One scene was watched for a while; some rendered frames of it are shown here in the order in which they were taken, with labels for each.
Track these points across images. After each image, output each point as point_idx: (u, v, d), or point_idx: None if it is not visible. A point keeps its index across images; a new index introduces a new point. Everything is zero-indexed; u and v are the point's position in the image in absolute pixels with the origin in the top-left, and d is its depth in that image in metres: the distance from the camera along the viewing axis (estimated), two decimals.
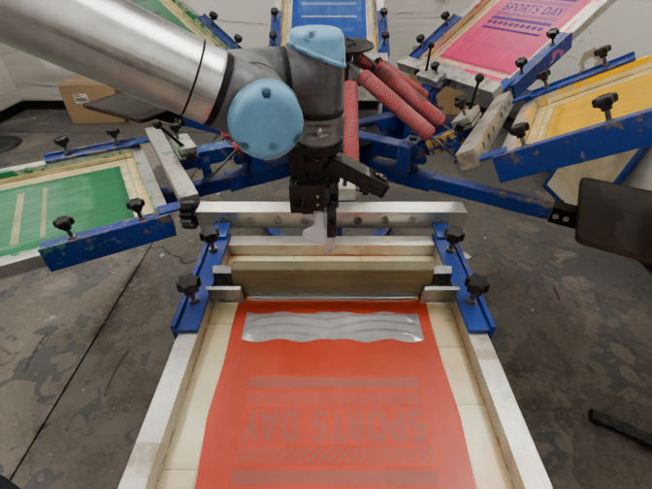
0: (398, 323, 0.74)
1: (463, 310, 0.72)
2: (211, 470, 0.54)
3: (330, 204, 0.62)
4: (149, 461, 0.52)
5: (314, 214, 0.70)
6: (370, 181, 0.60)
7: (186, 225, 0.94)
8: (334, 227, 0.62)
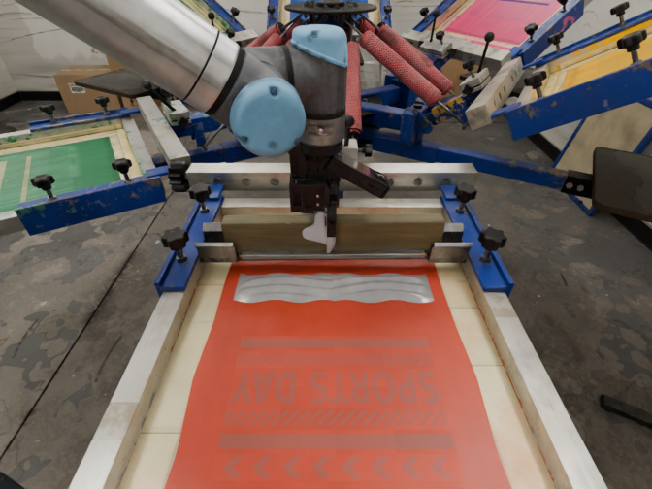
0: (405, 284, 0.68)
1: (476, 268, 0.65)
2: (195, 433, 0.48)
3: (330, 204, 0.62)
4: (124, 421, 0.45)
5: (315, 214, 0.70)
6: (371, 181, 0.60)
7: (177, 187, 0.88)
8: (334, 227, 0.62)
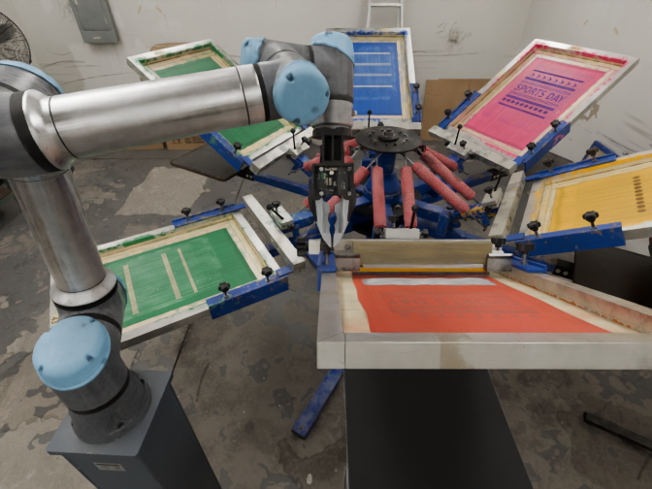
0: (474, 278, 1.01)
1: (520, 265, 1.01)
2: (374, 309, 0.75)
3: None
4: (335, 293, 0.75)
5: (323, 221, 0.67)
6: None
7: (300, 250, 1.29)
8: (353, 209, 0.70)
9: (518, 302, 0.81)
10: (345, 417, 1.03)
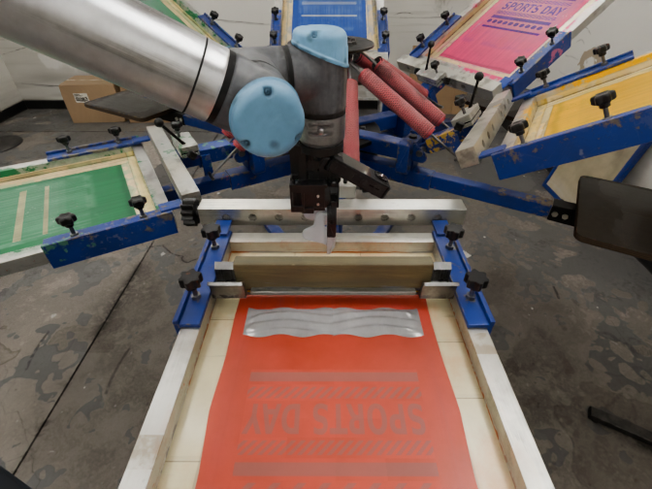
0: (398, 319, 0.75)
1: (462, 306, 0.73)
2: (212, 461, 0.55)
3: (330, 204, 0.62)
4: (152, 452, 0.52)
5: (315, 214, 0.70)
6: (371, 182, 0.60)
7: (188, 222, 0.95)
8: (334, 227, 0.62)
9: None
10: None
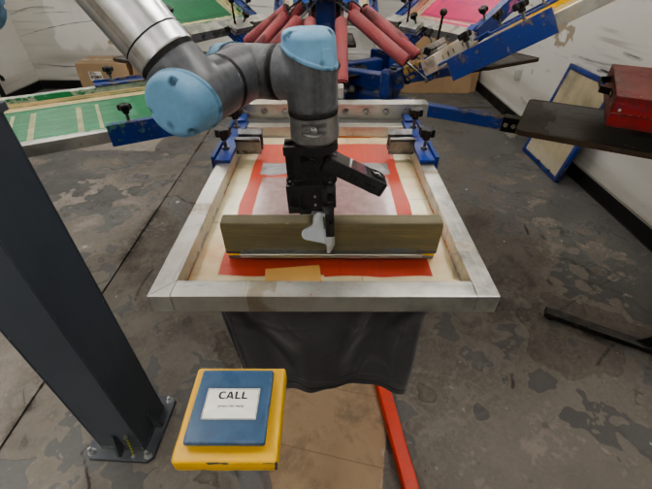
0: (372, 166, 1.03)
1: (417, 152, 1.01)
2: None
3: (328, 204, 0.62)
4: (206, 209, 0.81)
5: None
6: (367, 180, 0.60)
7: None
8: (332, 227, 0.62)
9: (385, 208, 0.88)
10: None
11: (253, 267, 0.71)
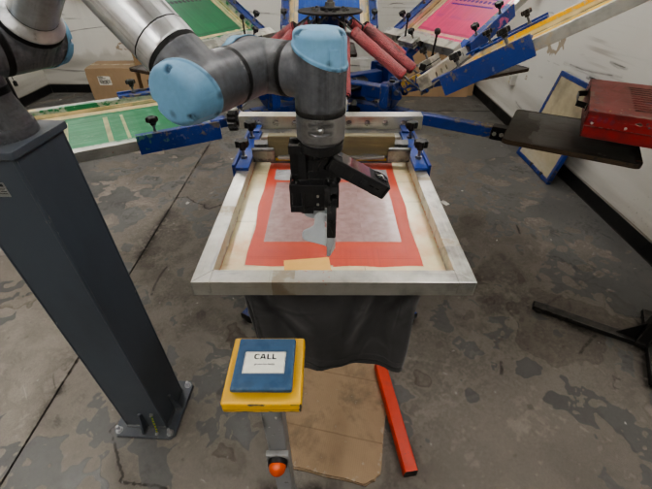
0: None
1: (412, 161, 1.15)
2: (263, 221, 0.97)
3: (330, 204, 0.61)
4: (231, 211, 0.95)
5: (315, 212, 0.70)
6: (371, 182, 0.60)
7: (231, 126, 1.37)
8: (334, 227, 0.62)
9: (384, 209, 1.02)
10: None
11: (274, 259, 0.85)
